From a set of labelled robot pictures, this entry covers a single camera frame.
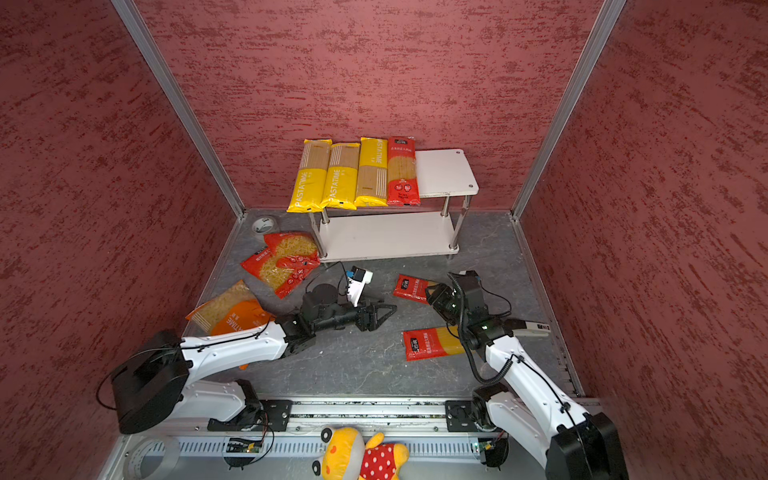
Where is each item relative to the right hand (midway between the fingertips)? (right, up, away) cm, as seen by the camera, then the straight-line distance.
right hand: (425, 298), depth 83 cm
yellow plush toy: (-19, -30, -20) cm, 41 cm away
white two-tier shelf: (+5, +35, +1) cm, 36 cm away
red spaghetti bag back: (-2, 0, +13) cm, 13 cm away
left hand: (-10, -2, -7) cm, 12 cm away
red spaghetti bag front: (+3, -13, +1) cm, 13 cm away
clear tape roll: (-61, -34, -15) cm, 71 cm away
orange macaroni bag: (-56, -4, +4) cm, 57 cm away
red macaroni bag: (-43, +11, +12) cm, 46 cm away
